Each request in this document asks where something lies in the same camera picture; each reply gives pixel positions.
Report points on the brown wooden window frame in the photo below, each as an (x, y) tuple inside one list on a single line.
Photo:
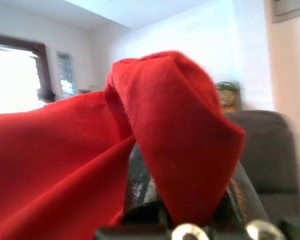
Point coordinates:
[(41, 65)]

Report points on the yellow green container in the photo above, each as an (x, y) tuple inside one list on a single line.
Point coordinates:
[(227, 97)]

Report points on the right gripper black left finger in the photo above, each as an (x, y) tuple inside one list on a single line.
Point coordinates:
[(137, 180)]

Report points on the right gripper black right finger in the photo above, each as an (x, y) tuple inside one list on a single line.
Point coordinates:
[(242, 195)]

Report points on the red square pillow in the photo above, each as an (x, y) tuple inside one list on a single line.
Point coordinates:
[(65, 162)]

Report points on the glass louvre window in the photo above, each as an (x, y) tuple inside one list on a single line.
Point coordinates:
[(66, 75)]

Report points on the grey fabric sofa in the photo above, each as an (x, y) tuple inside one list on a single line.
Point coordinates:
[(270, 150)]

